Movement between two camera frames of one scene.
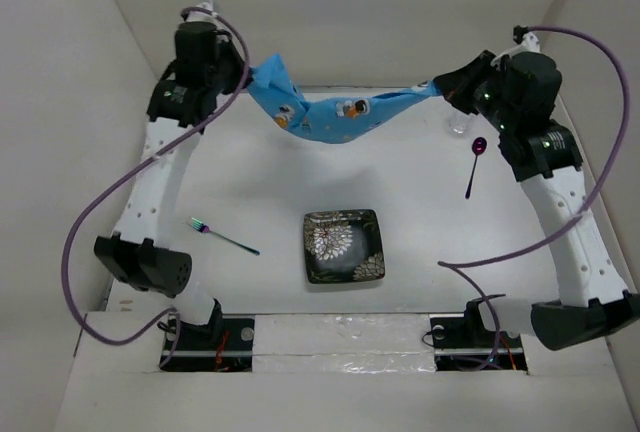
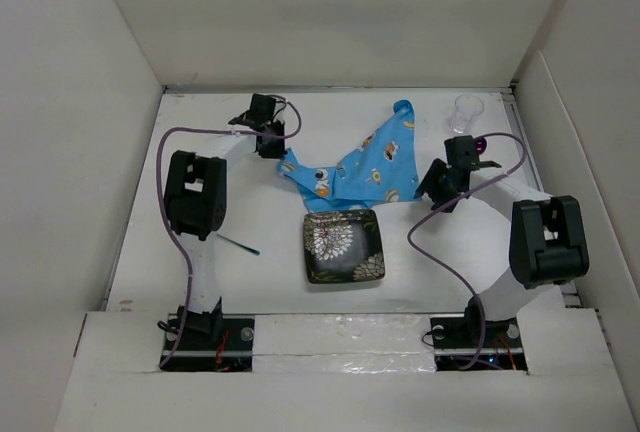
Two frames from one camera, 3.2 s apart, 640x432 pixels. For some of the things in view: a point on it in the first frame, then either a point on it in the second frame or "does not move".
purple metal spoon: (479, 145) does not move
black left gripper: (227, 47) -> (273, 153)
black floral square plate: (343, 246) does not move
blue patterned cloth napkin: (336, 121) -> (380, 169)
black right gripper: (456, 84) -> (430, 183)
